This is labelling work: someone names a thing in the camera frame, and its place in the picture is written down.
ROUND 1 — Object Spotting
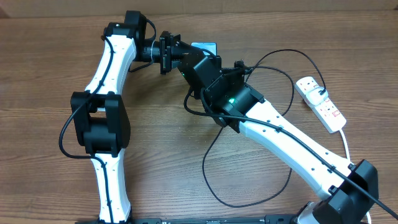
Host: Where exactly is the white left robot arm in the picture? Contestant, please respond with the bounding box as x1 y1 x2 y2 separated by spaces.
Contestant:
68 11 217 223

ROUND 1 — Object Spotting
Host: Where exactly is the Samsung Galaxy smartphone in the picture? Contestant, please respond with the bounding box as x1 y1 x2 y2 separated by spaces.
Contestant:
191 42 217 55

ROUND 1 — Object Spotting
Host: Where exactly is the white power strip cord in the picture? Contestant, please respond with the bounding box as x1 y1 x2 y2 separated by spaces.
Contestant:
338 128 373 224

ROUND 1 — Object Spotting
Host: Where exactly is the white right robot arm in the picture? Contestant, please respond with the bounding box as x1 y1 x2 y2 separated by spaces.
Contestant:
177 52 380 223

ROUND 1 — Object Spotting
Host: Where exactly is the white charger plug adapter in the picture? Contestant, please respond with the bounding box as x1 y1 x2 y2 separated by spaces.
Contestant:
305 87 328 108

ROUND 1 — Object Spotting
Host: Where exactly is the white power strip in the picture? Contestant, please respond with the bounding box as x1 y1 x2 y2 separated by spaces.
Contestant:
295 77 346 133

